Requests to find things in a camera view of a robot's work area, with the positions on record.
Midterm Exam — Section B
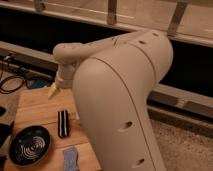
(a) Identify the black white striped eraser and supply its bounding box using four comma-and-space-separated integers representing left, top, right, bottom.
58, 110, 69, 138

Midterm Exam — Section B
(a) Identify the blue object on floor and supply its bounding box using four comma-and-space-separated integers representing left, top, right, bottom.
29, 79, 47, 89

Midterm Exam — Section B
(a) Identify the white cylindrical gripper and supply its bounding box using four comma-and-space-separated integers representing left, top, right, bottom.
48, 64, 76, 99

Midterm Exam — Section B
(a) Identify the blue grey sponge cloth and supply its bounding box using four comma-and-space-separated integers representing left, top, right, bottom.
63, 146, 79, 171

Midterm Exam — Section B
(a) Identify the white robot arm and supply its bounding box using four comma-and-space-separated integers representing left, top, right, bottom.
48, 30, 173, 171

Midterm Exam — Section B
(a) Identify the black patterned plate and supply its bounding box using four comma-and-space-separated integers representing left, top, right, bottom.
9, 125, 51, 167

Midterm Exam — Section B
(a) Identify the black object at left edge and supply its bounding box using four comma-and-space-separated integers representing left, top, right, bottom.
0, 106, 14, 147

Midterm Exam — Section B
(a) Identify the black coiled cable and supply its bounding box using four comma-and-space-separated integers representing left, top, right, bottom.
0, 71, 28, 95

